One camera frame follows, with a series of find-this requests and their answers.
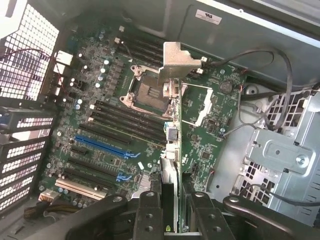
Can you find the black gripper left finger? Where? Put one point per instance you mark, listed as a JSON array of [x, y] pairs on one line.
[[150, 215]]

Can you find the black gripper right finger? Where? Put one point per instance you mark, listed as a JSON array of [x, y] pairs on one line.
[[207, 217]]

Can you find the silver chipset heatsink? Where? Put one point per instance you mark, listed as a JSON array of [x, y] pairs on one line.
[[147, 181]]

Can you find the long black expansion slot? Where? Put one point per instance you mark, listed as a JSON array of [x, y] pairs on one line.
[[105, 134], [87, 177], [92, 166]]

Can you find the white expansion slot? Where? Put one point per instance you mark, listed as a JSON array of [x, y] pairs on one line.
[[80, 188]]

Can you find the green motherboard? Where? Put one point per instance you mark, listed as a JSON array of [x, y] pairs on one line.
[[200, 140]]

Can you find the blue expansion slot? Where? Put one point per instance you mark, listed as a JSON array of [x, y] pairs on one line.
[[100, 145]]

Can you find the black RAM slot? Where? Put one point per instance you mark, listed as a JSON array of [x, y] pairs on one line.
[[125, 126], [125, 111], [125, 119]]

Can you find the short black expansion slot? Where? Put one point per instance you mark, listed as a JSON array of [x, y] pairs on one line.
[[79, 150]]

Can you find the grey metal drive cage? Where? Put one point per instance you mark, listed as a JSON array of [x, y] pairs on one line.
[[280, 150]]

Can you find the CPU socket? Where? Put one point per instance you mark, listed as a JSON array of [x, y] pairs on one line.
[[147, 90]]

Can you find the round coin cell battery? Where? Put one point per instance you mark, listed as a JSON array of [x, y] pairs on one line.
[[225, 87]]

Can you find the thin metal locking lever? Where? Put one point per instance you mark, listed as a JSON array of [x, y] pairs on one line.
[[127, 52]]

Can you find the black grey PC case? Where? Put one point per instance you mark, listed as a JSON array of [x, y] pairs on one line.
[[225, 32]]

